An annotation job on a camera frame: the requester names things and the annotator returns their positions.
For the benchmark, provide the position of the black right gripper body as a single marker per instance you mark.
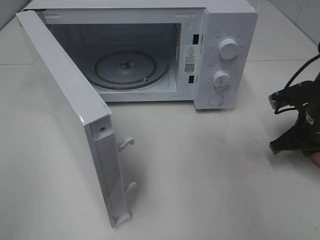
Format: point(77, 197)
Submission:
point(304, 97)

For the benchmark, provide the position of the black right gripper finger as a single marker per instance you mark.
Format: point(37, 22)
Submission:
point(289, 141)
point(307, 152)

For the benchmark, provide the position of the white timer knob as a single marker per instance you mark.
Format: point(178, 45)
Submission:
point(221, 79)

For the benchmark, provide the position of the round door release button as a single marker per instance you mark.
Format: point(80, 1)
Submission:
point(216, 99)

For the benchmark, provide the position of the white microwave door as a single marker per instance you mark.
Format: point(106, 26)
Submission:
point(83, 117)

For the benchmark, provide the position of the pink round plate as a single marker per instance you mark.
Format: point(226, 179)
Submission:
point(315, 158)

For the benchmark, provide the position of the white upper power knob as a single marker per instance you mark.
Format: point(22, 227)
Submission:
point(228, 48)

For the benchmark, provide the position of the white microwave oven body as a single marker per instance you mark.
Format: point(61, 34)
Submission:
point(90, 29)

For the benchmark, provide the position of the warning label sticker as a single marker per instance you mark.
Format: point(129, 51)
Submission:
point(190, 59)

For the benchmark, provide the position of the glass microwave turntable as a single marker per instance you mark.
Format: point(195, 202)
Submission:
point(128, 69)

